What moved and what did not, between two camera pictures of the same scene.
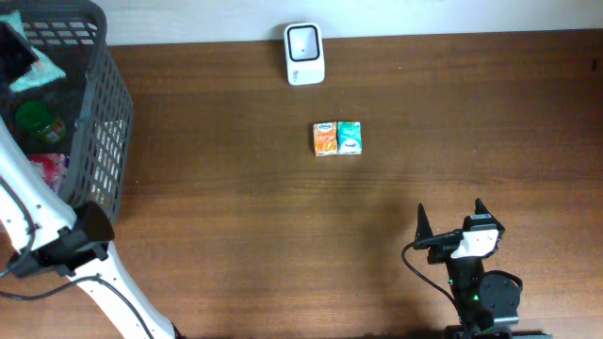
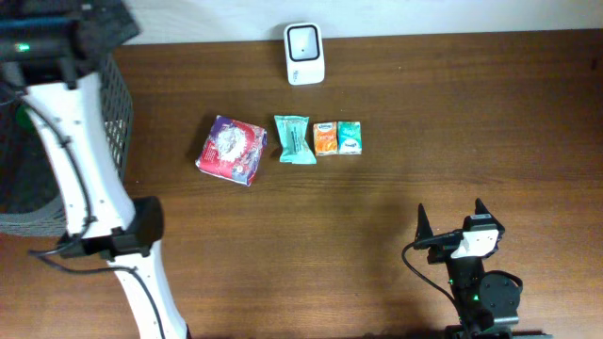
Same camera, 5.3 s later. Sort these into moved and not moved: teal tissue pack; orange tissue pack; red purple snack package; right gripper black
Moved: red purple snack package
Not moved: right gripper black; orange tissue pack; teal tissue pack
